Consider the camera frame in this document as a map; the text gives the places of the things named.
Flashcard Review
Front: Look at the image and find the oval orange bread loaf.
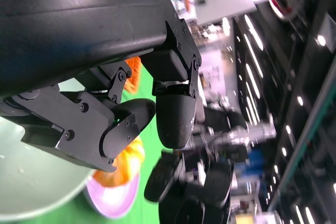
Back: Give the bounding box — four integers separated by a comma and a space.
93, 136, 146, 188

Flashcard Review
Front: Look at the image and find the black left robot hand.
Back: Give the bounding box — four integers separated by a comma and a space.
0, 0, 203, 174

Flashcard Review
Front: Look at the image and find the white ceiling light strip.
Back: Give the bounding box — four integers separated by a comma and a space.
245, 63, 261, 98
243, 34, 264, 79
244, 15, 264, 51

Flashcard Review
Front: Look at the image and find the grey-green bowl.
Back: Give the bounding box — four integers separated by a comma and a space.
0, 78, 96, 222

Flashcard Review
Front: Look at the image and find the orange wicker basket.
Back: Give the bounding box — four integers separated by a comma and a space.
123, 56, 143, 95

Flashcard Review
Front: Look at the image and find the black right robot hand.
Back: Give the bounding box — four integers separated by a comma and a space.
143, 152, 235, 224

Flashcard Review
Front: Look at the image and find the grey and black machine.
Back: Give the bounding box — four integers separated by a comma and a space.
193, 104, 278, 156

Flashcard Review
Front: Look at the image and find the lavender plate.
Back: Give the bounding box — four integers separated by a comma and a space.
83, 167, 141, 219

